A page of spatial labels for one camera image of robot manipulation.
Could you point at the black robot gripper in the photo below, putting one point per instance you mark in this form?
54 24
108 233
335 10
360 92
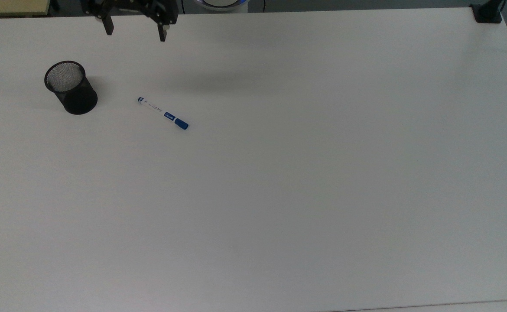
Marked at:
130 3

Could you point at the blue and white marker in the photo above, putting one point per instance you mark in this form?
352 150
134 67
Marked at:
169 116

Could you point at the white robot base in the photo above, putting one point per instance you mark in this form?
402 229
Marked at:
221 4

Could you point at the black mesh pen cup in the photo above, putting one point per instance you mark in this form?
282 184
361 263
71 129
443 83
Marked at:
80 102

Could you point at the beige side table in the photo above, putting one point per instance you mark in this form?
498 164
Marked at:
11 6

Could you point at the black table clamp mount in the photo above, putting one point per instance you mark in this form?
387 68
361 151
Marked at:
487 13

